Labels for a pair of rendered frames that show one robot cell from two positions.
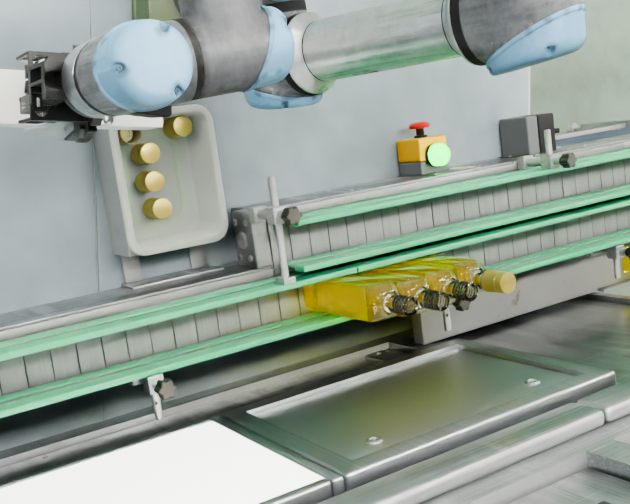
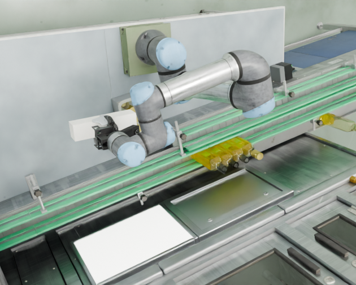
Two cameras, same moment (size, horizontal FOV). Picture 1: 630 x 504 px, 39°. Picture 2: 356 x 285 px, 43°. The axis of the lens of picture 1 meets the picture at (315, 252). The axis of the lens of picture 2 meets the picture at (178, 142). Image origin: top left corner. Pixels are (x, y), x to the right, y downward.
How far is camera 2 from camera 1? 0.79 m
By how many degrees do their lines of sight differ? 17
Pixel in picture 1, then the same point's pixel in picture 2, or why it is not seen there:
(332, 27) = not seen: hidden behind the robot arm
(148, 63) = (133, 158)
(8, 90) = (88, 128)
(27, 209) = not seen: hidden behind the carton
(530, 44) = (254, 113)
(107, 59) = (121, 157)
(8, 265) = (87, 152)
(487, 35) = (241, 107)
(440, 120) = not seen: hidden behind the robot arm
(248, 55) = (161, 143)
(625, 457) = (285, 230)
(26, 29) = (86, 72)
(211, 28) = (150, 138)
